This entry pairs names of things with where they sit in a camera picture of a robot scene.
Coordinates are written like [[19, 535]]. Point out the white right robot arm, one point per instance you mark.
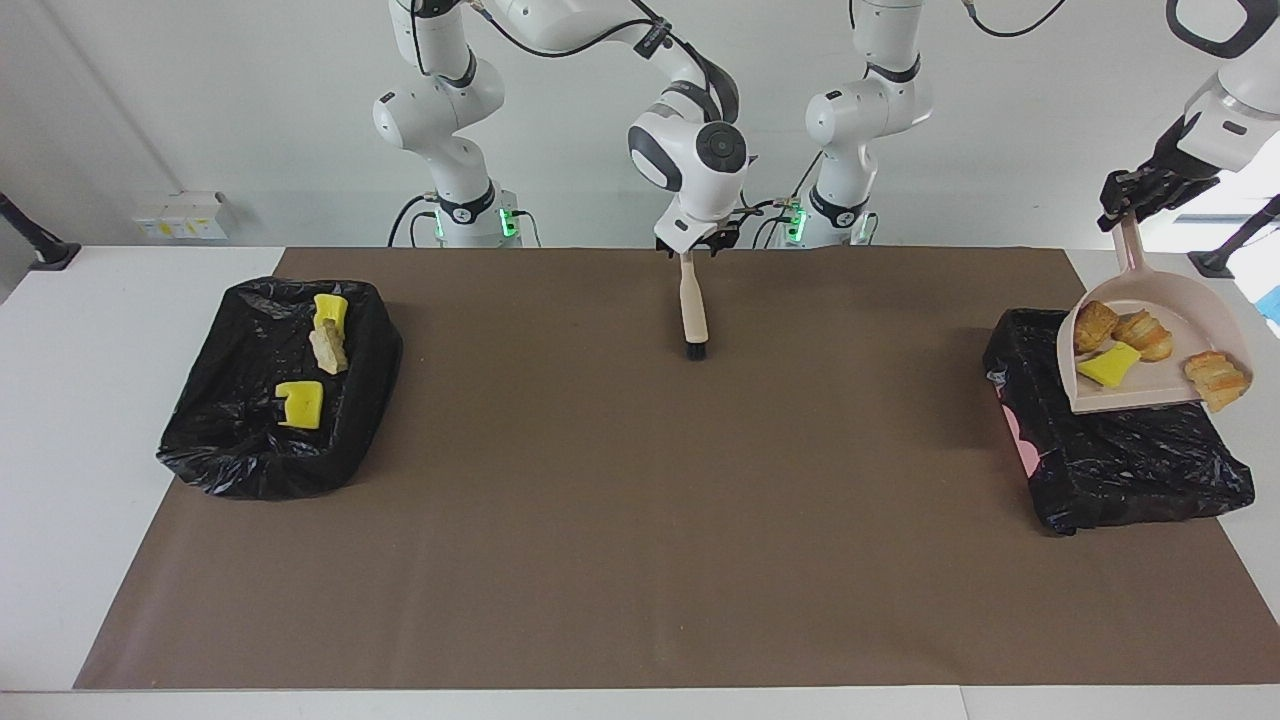
[[700, 150]]

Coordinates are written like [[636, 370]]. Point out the orange croissant toy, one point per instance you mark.
[[1145, 335]]

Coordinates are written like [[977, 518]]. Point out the white wall socket box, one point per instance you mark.
[[180, 215]]

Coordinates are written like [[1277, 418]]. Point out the brown bread nugget toy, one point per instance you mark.
[[1095, 325]]

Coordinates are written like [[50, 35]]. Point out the beige foam chunk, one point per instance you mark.
[[328, 352]]

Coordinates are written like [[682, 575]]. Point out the notched yellow sponge piece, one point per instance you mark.
[[300, 405]]

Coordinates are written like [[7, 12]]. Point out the brown table mat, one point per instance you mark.
[[700, 550]]

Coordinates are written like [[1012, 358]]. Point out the beige hand brush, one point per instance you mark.
[[693, 300]]

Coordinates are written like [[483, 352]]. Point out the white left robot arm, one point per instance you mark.
[[860, 110]]

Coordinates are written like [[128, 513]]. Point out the green and yellow sponge piece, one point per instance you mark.
[[330, 312]]

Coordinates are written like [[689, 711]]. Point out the black camera stand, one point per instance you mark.
[[1225, 255], [40, 245]]

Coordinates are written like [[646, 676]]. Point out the beige plastic dustpan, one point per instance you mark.
[[1150, 390]]

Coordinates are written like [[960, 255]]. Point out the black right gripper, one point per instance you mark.
[[715, 238]]

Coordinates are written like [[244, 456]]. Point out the yellow sponge wedge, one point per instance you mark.
[[1108, 365]]

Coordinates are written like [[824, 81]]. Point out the striped beige croissant toy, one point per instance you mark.
[[1218, 380]]

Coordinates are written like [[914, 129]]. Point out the light blue object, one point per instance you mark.
[[1272, 305]]

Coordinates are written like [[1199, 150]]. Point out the black bagged pink bin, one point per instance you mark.
[[1130, 470]]

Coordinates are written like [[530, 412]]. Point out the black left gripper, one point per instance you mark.
[[1175, 175]]

